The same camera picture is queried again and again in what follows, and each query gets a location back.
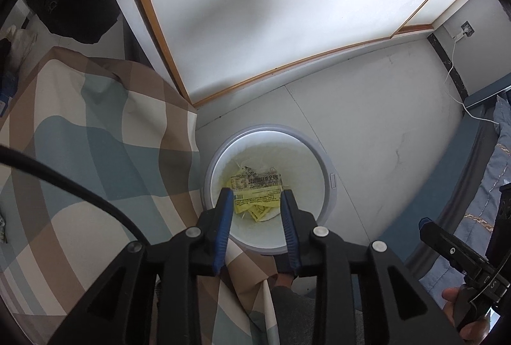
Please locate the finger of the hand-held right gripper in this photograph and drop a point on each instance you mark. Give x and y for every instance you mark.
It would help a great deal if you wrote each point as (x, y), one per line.
(506, 205)
(443, 243)

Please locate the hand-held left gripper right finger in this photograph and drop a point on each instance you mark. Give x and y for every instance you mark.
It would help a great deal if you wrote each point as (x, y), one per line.
(290, 229)

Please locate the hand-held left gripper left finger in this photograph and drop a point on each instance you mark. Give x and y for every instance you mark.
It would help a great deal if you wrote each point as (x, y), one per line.
(223, 229)

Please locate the large yellow printed packet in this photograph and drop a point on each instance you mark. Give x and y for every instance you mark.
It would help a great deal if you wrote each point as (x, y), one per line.
(259, 205)

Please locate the small yellow printed packet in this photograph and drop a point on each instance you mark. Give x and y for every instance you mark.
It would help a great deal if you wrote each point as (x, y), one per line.
(255, 179)

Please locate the grey round trash bin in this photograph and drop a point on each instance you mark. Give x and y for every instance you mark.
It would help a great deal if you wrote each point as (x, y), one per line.
(321, 155)

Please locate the person's right hand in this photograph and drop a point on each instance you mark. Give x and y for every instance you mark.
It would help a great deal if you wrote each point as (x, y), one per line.
(451, 295)

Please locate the person's grey trouser leg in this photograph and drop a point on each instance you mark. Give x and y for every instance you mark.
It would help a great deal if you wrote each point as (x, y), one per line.
(291, 313)

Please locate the checkered tablecloth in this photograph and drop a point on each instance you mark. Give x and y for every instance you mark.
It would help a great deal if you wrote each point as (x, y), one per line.
(80, 129)

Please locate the white plastic bag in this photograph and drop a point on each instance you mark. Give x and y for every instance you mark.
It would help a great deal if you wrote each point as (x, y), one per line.
(18, 37)

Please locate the blue grey bed frame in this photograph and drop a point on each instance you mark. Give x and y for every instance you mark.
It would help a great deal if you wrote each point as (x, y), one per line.
(439, 177)

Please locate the wall socket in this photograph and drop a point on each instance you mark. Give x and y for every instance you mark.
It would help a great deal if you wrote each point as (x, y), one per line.
(468, 28)

